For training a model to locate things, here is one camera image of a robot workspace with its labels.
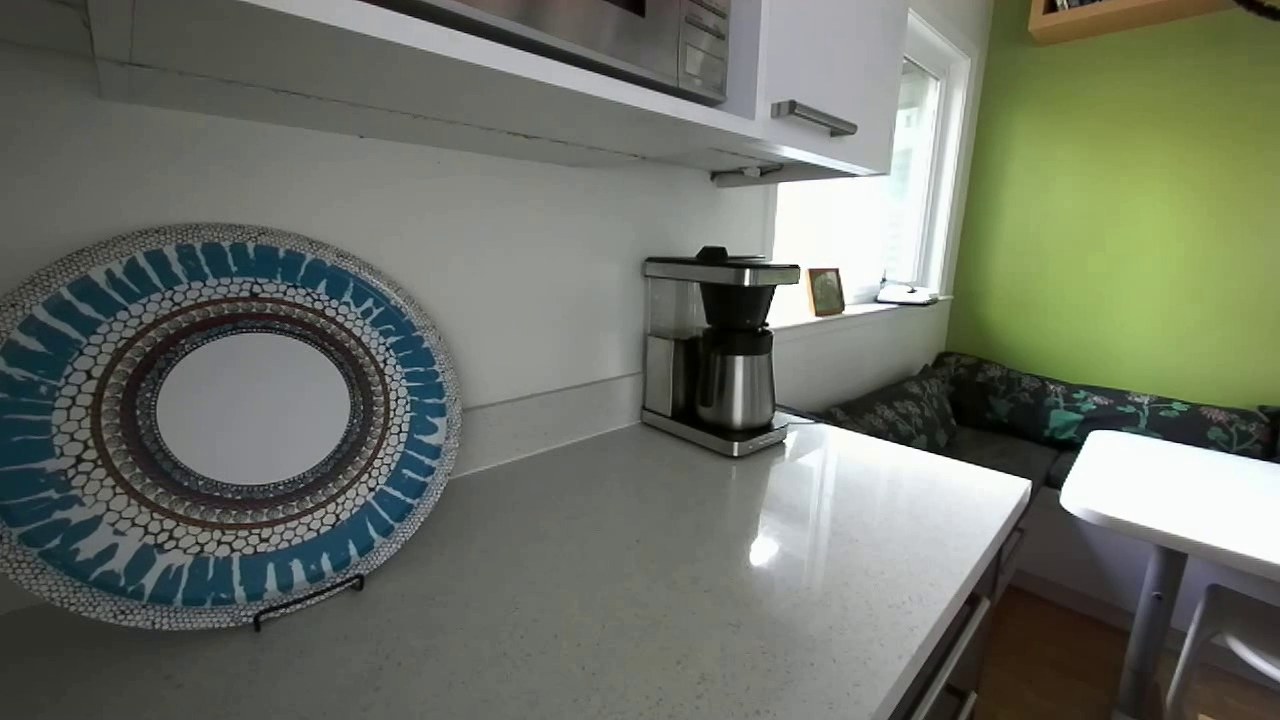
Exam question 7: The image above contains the metal cabinet door handle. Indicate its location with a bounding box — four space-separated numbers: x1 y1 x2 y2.
768 98 864 144

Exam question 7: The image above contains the white table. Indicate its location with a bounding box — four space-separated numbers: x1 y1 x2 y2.
1056 427 1280 720

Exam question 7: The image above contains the white wall cabinet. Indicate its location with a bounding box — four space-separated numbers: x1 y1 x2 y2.
82 0 897 184

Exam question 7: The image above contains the white cabinet door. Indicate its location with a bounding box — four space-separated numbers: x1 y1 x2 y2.
723 0 910 179

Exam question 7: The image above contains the white windowsill object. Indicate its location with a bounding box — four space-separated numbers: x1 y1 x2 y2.
872 278 942 313

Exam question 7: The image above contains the wooden wall frame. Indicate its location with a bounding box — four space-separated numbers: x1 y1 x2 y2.
1023 0 1236 49

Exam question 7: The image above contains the black wire plate stand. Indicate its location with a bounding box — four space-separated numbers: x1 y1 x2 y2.
249 570 370 635

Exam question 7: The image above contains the dark base cabinet with drawers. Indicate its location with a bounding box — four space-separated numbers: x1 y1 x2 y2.
874 516 1037 720

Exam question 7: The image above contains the white framed window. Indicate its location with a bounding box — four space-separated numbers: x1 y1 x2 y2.
768 12 985 334

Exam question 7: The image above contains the small wooden picture frame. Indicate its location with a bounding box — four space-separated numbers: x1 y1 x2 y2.
804 265 850 321

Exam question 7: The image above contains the blue patterned decorative plate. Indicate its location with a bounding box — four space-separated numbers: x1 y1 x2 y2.
0 219 468 632

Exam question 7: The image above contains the metal under-cabinet bar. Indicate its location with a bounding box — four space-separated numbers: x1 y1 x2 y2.
709 155 807 187

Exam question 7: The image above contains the dark floral pillow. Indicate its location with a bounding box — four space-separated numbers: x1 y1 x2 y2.
822 367 969 456

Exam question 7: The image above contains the steel and black coffee maker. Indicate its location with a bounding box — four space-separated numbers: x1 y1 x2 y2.
637 246 804 466

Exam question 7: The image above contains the floral bench cushion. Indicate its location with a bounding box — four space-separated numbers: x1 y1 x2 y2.
931 349 1280 468

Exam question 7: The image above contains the stainless steel microwave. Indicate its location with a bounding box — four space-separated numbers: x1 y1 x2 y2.
374 0 736 107

